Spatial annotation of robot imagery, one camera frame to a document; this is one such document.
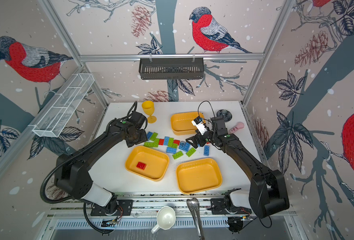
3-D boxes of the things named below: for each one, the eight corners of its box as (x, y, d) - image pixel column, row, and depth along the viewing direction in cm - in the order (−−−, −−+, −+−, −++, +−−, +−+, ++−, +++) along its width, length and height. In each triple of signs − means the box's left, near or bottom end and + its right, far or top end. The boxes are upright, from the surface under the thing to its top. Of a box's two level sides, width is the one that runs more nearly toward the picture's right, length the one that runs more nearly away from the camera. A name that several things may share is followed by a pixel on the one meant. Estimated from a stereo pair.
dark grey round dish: (216, 121, 112) (217, 116, 108) (214, 114, 117) (216, 109, 112) (230, 121, 112) (232, 116, 108) (228, 114, 117) (230, 109, 112)
